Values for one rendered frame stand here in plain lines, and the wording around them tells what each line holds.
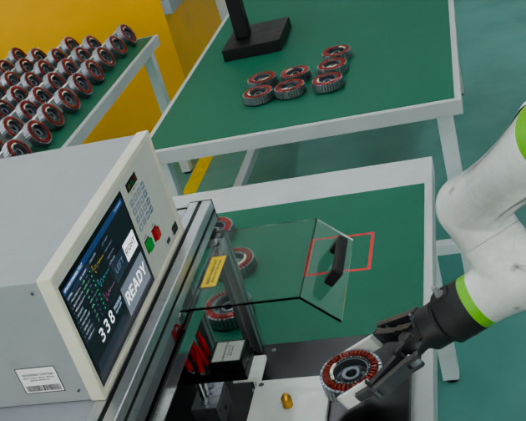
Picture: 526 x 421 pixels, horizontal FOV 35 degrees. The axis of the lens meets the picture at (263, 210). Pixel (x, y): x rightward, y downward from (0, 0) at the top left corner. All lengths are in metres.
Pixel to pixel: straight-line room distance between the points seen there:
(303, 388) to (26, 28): 3.79
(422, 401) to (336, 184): 0.91
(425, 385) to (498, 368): 1.16
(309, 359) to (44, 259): 0.71
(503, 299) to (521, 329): 1.55
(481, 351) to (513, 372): 0.15
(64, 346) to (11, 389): 0.13
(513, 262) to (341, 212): 0.92
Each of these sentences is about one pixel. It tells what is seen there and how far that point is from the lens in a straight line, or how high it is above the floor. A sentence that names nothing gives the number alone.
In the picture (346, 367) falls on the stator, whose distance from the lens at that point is 1.54.
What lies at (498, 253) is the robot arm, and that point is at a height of 1.07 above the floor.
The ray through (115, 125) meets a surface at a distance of 5.13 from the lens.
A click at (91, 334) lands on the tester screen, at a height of 1.20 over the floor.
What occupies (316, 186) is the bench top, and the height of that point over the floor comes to 0.75.
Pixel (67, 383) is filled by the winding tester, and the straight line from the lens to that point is 1.20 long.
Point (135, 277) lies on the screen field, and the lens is 1.31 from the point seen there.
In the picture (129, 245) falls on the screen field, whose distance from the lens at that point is 1.31.
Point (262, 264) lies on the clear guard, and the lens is 1.45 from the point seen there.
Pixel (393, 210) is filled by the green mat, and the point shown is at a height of 0.75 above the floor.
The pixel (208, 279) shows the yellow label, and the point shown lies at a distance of 1.45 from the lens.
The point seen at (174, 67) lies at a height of 0.42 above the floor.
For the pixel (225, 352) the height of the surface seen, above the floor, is 0.92.
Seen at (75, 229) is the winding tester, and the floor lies 1.32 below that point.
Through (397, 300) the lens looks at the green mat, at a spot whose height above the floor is 0.75.
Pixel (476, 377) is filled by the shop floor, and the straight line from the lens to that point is 2.73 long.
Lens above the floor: 1.81
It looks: 28 degrees down
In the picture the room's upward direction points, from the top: 17 degrees counter-clockwise
